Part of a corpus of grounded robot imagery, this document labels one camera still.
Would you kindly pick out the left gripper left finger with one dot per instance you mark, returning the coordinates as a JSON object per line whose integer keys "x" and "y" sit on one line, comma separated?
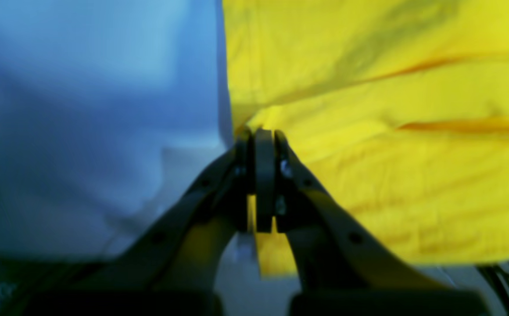
{"x": 171, "y": 269}

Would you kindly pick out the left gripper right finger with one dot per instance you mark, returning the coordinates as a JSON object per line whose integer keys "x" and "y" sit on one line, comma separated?
{"x": 344, "y": 270}

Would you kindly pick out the yellow orange t-shirt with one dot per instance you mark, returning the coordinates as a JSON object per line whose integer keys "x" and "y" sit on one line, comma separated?
{"x": 399, "y": 107}

